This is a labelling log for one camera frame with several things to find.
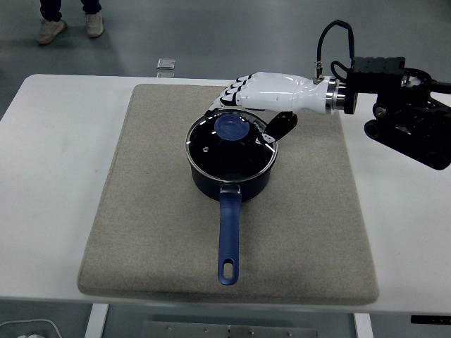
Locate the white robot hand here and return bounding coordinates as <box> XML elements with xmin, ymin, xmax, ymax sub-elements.
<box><xmin>203</xmin><ymin>71</ymin><xmax>331</xmax><ymax>145</ymax></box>

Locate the glass pot lid blue knob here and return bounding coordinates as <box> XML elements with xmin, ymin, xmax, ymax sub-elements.
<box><xmin>185</xmin><ymin>108</ymin><xmax>279</xmax><ymax>177</ymax></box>

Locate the dark pot with blue handle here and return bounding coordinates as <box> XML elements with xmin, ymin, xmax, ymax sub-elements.
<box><xmin>190</xmin><ymin>163</ymin><xmax>273</xmax><ymax>287</ymax></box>

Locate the beige fabric mat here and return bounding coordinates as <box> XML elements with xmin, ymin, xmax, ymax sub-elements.
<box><xmin>77</xmin><ymin>83</ymin><xmax>381</xmax><ymax>306</ymax></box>

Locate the person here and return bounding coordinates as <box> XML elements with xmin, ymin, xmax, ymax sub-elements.
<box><xmin>36</xmin><ymin>0</ymin><xmax>105</xmax><ymax>46</ymax></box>

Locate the white table leg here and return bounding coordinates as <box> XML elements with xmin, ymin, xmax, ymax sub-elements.
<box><xmin>354</xmin><ymin>313</ymin><xmax>373</xmax><ymax>338</ymax></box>
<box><xmin>85</xmin><ymin>303</ymin><xmax>109</xmax><ymax>338</ymax></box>

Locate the grey metal plate with screws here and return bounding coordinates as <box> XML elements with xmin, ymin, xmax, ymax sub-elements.
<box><xmin>142</xmin><ymin>320</ymin><xmax>319</xmax><ymax>338</ymax></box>

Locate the black table control panel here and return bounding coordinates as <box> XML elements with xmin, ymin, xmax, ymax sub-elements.
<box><xmin>410</xmin><ymin>314</ymin><xmax>451</xmax><ymax>325</ymax></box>

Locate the white cable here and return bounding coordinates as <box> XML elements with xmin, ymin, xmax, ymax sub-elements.
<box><xmin>0</xmin><ymin>318</ymin><xmax>61</xmax><ymax>338</ymax></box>

